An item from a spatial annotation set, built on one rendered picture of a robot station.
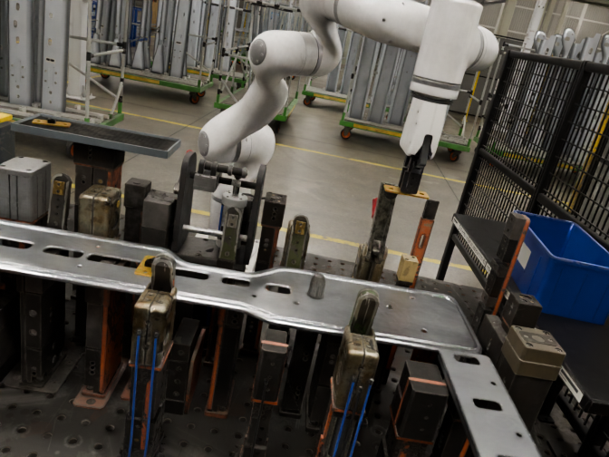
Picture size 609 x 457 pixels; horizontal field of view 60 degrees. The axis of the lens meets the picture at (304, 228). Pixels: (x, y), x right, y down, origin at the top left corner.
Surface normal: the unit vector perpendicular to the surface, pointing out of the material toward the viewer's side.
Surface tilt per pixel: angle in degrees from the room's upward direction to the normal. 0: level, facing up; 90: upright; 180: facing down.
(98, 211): 90
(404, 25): 96
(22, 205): 90
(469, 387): 0
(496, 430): 0
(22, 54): 87
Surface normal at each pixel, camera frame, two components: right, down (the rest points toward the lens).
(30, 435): 0.18, -0.91
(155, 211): -0.01, 0.37
